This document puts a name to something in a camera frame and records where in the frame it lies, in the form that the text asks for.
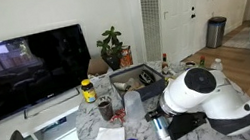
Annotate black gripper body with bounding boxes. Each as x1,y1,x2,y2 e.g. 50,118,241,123
165,110,210,140

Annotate silver cup with blue stripes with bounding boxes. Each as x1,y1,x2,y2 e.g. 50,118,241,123
151,113,172,140

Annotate clear plastic cup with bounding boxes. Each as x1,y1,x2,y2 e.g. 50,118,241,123
121,88,148,123

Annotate glass cup with dark contents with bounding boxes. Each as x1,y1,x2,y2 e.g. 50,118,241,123
95,94,117,123

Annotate navy blue cardboard box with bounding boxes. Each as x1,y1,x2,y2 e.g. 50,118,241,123
108,60,169,109

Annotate red candy wrappers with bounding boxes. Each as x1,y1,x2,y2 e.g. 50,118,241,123
108,108,128,126

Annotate black sunglasses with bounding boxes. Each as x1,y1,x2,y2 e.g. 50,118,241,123
137,68,158,87

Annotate small white bottle in box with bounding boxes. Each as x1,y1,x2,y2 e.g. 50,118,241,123
113,78,133,94

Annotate brown hot sauce bottle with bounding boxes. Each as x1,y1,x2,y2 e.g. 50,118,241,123
159,52,171,77

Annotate green glass bottle red cap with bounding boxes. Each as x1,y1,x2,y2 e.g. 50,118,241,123
197,54,208,69

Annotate orange carton box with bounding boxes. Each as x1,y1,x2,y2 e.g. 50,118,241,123
116,44,134,69

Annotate clear plastic water bottle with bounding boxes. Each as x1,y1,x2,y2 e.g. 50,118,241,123
208,57,225,74

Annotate yellow lidded jar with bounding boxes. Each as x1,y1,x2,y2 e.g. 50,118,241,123
79,78,99,105

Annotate open brown cardboard box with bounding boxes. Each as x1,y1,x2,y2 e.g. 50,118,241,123
85,56,112,79

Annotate green potted plant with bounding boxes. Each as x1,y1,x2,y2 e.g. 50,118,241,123
93,24,129,73

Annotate silver trash can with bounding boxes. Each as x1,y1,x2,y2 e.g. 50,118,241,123
201,15,232,51

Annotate beige floor rug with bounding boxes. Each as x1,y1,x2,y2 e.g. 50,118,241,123
219,26,250,54

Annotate white door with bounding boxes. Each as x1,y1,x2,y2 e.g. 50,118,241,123
153,0,220,65

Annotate black flat screen television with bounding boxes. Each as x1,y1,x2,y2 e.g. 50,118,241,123
0,23,100,124

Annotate white wall vent grille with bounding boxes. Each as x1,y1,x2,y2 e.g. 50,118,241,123
137,0,172,63

